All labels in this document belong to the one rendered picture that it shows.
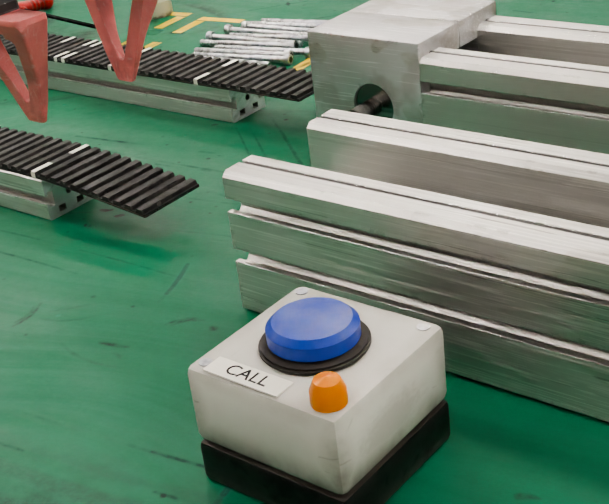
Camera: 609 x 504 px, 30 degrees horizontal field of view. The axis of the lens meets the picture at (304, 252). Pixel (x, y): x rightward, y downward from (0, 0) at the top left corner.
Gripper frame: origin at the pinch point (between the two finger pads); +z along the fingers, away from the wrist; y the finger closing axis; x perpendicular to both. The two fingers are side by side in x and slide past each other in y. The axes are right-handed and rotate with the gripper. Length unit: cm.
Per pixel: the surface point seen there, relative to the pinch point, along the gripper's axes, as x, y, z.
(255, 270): -18.3, -5.7, 6.1
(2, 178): 7.5, -2.5, 6.7
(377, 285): -26.4, -5.8, 5.0
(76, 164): 2.1, -0.1, 5.7
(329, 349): -30.5, -14.9, 2.2
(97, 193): -2.3, -2.4, 6.0
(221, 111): 4.0, 16.5, 8.2
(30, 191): 4.6, -2.5, 7.1
